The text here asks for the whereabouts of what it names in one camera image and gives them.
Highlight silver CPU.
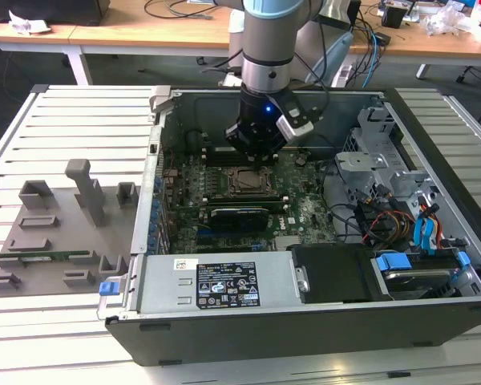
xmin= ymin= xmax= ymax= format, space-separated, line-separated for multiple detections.
xmin=237 ymin=169 xmax=267 ymax=193

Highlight metal socket cover frame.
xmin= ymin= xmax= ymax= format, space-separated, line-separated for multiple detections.
xmin=226 ymin=164 xmax=276 ymax=198

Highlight green motherboard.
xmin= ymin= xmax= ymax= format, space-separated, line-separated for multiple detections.
xmin=160 ymin=148 xmax=348 ymax=256

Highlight black graphics card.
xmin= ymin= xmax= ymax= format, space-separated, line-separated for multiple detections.
xmin=208 ymin=205 xmax=270 ymax=234

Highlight white handheld device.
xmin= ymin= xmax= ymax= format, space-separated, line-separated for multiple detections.
xmin=330 ymin=63 xmax=354 ymax=88

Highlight silver metal drive cage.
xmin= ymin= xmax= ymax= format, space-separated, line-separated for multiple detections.
xmin=333 ymin=106 xmax=446 ymax=228

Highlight wooden office desk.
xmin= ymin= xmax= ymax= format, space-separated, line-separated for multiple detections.
xmin=0 ymin=0 xmax=481 ymax=87

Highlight black rating label sticker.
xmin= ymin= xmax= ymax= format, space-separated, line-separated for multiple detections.
xmin=195 ymin=261 xmax=257 ymax=311

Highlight small white sticker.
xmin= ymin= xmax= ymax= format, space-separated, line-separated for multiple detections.
xmin=172 ymin=258 xmax=200 ymax=272

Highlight grey power supply unit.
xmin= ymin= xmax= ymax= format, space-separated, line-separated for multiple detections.
xmin=122 ymin=251 xmax=310 ymax=318

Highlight hard disk in blue carrier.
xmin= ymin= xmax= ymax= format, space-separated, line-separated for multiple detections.
xmin=370 ymin=251 xmax=473 ymax=302

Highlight black and silver PC case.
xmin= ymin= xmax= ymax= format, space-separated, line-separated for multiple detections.
xmin=97 ymin=85 xmax=481 ymax=368

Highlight clear plastic bag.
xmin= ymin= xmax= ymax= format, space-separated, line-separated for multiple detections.
xmin=419 ymin=2 xmax=471 ymax=38

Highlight grey parts rack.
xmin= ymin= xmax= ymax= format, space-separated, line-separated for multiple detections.
xmin=0 ymin=158 xmax=143 ymax=300

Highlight black desktop computer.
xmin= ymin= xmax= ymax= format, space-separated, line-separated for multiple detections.
xmin=0 ymin=0 xmax=111 ymax=26

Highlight green RAM stick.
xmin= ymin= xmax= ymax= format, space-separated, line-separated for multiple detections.
xmin=0 ymin=249 xmax=92 ymax=262

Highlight crumpled white paper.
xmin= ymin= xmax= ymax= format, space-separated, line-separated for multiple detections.
xmin=7 ymin=10 xmax=52 ymax=36

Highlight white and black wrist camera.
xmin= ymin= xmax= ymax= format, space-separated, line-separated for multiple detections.
xmin=269 ymin=94 xmax=316 ymax=144

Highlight red yellow power wires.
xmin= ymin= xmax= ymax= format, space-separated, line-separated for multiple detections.
xmin=362 ymin=209 xmax=414 ymax=246

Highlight blue flat SATA cable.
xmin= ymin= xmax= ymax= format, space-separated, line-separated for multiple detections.
xmin=422 ymin=203 xmax=443 ymax=257
xmin=413 ymin=212 xmax=430 ymax=257

